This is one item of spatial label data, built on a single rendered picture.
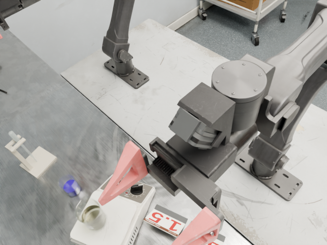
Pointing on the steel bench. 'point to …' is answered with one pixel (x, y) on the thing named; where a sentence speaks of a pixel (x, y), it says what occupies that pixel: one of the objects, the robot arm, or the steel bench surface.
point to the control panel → (132, 194)
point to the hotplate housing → (143, 207)
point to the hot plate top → (125, 222)
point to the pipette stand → (43, 163)
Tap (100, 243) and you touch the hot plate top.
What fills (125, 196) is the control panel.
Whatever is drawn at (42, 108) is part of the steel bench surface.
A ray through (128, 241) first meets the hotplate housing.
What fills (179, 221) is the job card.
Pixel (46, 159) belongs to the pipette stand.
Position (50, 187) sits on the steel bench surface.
